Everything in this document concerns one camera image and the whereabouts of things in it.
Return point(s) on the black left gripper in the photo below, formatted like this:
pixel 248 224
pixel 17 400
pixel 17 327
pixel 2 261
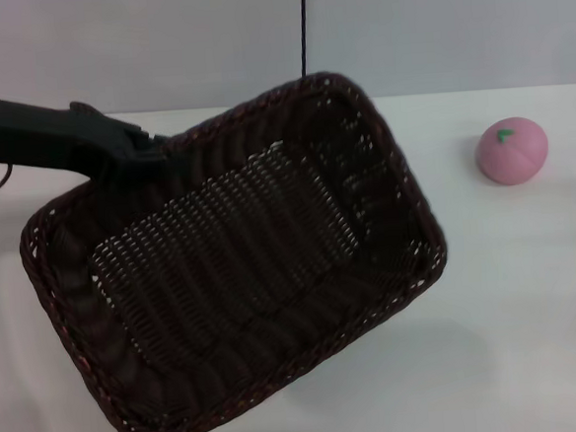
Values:
pixel 40 137

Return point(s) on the pink toy peach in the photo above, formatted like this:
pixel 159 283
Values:
pixel 514 158

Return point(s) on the dark brown woven basket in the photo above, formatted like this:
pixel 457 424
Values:
pixel 232 259

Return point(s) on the black vertical wall strip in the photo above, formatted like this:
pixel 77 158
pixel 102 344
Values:
pixel 303 22

